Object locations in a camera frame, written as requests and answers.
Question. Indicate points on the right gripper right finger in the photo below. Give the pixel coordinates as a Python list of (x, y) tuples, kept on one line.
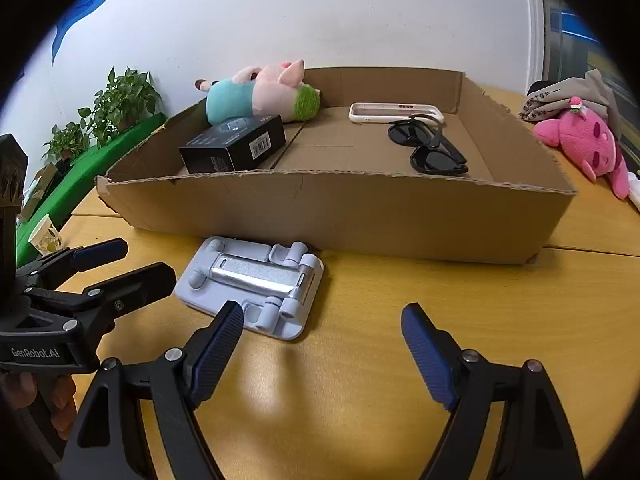
[(534, 441)]

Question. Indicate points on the white folding phone stand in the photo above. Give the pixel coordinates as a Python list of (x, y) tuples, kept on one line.
[(274, 285)]

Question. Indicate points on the clear white phone case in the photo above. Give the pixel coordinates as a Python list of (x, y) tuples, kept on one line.
[(385, 113)]

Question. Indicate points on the paper cup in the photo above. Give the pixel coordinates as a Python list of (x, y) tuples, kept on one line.
[(45, 238)]

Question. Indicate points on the black product box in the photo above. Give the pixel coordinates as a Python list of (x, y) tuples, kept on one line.
[(238, 144)]

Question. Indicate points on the green potted plant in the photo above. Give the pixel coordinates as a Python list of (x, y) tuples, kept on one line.
[(124, 102)]

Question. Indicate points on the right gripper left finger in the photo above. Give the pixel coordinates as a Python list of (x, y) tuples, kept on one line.
[(108, 439)]

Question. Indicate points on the white panda plush toy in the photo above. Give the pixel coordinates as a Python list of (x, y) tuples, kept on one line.
[(634, 189)]

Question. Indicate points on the pig plush toy teal shirt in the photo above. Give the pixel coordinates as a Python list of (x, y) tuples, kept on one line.
[(277, 89)]

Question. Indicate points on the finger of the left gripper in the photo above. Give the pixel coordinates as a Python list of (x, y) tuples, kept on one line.
[(131, 291), (90, 255)]

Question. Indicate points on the brown cardboard box tray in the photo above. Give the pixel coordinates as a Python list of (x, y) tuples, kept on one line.
[(339, 185)]

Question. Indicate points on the green planter box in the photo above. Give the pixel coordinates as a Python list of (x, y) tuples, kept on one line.
[(79, 181)]

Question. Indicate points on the pink plush toy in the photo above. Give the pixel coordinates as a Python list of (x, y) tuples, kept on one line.
[(585, 139)]

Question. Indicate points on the black sunglasses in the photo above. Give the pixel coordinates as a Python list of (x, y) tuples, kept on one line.
[(432, 152)]

